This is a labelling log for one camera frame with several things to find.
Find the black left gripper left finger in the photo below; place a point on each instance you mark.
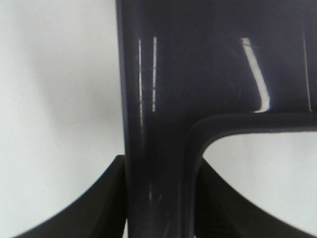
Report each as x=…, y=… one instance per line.
x=100, y=212

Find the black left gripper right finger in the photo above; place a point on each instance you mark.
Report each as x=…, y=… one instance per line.
x=223, y=213

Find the grey plastic dustpan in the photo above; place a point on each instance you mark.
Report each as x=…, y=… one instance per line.
x=195, y=71

